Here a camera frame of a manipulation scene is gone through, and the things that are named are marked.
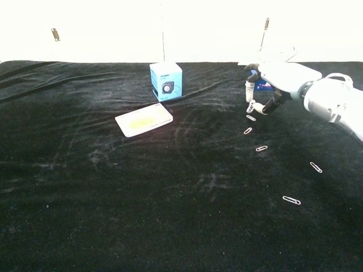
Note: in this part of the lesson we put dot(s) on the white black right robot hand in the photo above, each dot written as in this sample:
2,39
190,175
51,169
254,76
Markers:
283,76

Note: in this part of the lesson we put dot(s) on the paper clip top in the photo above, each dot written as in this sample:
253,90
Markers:
250,118

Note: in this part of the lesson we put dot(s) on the paper clip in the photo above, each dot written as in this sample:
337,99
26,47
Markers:
315,167
250,118
247,130
291,200
261,148

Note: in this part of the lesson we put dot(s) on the paper clip bottom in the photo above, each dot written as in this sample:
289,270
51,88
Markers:
291,200

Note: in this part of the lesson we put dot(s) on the dark blue rectangular box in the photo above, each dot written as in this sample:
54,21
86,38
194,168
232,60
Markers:
264,85

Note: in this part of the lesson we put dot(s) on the metal screen hinge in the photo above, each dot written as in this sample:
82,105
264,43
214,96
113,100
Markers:
55,34
266,24

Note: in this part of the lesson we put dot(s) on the blue white cube box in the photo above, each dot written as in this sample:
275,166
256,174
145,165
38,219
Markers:
166,82

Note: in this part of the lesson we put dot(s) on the clear case with red card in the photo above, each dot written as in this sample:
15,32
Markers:
144,119

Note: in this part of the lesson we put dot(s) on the black velvet table cloth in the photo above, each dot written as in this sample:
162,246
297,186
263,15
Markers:
141,184

